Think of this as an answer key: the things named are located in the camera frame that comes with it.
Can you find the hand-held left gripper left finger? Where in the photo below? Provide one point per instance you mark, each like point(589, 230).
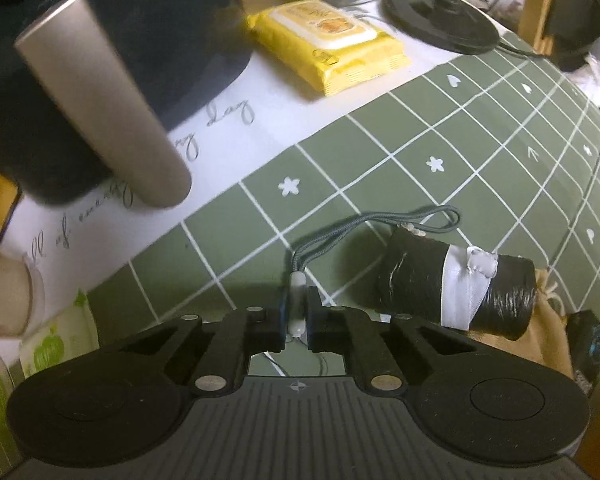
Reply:
point(270, 330)

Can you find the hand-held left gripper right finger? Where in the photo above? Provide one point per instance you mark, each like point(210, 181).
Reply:
point(325, 330)

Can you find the black roll with white ribbon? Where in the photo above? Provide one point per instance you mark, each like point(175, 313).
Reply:
point(415, 275)

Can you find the green wet wipes pack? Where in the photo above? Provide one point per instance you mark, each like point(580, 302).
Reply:
point(55, 350)

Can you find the green grid tablecloth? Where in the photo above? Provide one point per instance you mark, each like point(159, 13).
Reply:
point(480, 135)

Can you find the yellow wet wipes pack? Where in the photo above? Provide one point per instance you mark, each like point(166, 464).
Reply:
point(330, 45)

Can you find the black air fryer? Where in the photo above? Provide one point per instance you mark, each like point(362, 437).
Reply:
point(170, 35)

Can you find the black kettle base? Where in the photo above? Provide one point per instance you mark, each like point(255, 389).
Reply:
point(430, 25)

